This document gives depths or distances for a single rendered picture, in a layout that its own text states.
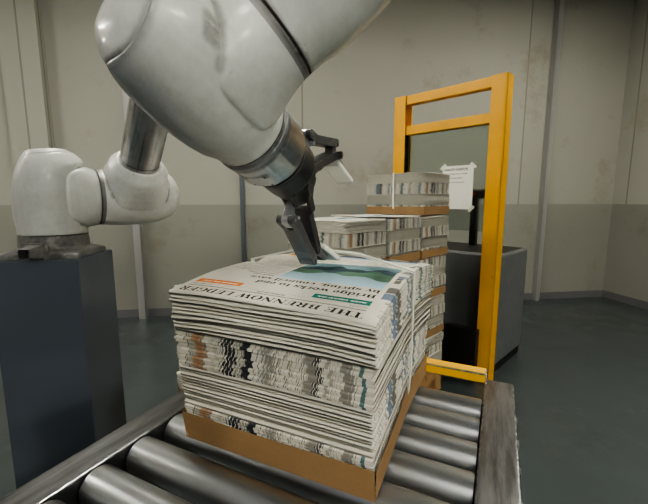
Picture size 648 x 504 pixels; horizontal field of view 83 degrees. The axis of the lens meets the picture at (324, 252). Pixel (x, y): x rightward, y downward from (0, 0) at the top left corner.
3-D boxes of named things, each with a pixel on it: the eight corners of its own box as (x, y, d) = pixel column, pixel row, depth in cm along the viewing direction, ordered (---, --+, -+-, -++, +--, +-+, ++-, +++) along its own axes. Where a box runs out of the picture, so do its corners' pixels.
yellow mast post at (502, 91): (473, 380, 235) (492, 75, 209) (479, 375, 241) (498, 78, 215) (487, 385, 229) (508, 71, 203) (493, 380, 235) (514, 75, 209)
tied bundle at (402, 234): (329, 258, 198) (329, 216, 194) (363, 253, 219) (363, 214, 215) (389, 267, 172) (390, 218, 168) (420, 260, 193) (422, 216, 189)
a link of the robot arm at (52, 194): (13, 233, 97) (2, 148, 94) (92, 229, 110) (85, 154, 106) (16, 238, 86) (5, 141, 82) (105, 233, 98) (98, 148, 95)
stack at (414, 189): (362, 383, 231) (365, 174, 213) (389, 368, 252) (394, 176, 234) (416, 407, 204) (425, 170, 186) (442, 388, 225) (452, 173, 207)
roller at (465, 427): (241, 363, 76) (234, 388, 75) (488, 421, 56) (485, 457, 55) (254, 365, 80) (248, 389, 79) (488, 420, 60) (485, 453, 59)
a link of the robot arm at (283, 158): (203, 168, 40) (237, 191, 45) (274, 166, 36) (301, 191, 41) (223, 96, 42) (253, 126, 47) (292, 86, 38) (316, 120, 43)
